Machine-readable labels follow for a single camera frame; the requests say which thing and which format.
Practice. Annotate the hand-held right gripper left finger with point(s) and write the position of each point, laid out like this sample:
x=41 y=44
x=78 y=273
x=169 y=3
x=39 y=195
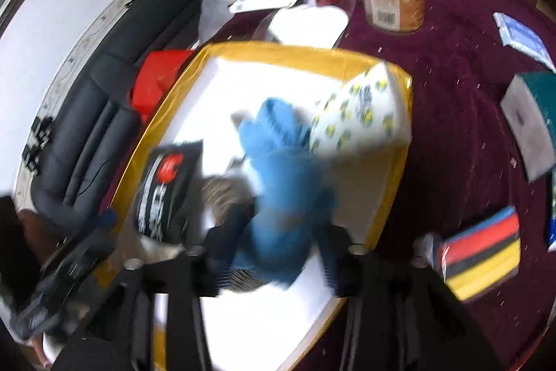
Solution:
x=226 y=240

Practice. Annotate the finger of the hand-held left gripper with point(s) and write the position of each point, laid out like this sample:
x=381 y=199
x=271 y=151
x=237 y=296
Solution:
x=93 y=238

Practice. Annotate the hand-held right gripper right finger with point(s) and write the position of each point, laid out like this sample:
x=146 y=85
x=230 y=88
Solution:
x=330 y=266

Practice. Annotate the blue knitted cloth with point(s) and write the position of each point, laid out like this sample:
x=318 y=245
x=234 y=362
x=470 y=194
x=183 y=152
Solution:
x=278 y=179

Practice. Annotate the red black yellow striped sponge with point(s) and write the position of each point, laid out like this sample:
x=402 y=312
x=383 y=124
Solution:
x=482 y=253

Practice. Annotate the gold rimmed white tray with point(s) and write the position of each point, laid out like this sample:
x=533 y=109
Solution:
x=278 y=93

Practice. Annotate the blue white plastic tissue bag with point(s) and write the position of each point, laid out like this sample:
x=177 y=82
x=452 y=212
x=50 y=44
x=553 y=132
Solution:
x=552 y=223

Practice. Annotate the camouflage cloth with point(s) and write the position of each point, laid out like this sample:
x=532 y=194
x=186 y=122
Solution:
x=219 y=195

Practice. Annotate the black packet with red print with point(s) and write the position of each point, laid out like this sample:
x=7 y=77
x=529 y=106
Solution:
x=167 y=188

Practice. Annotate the red bag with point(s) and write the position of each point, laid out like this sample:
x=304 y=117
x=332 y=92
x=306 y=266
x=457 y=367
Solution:
x=158 y=82

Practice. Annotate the black padded sofa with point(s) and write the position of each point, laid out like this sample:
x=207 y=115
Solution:
x=108 y=62

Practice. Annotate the clear plastic bag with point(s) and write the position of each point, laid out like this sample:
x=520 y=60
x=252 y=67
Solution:
x=219 y=6

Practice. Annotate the small white flat box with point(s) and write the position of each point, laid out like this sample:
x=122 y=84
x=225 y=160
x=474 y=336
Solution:
x=260 y=0

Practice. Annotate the teal box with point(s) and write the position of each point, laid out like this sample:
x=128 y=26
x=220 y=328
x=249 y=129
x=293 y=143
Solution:
x=525 y=123

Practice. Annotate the blue and white packet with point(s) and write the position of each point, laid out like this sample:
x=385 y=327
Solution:
x=521 y=36

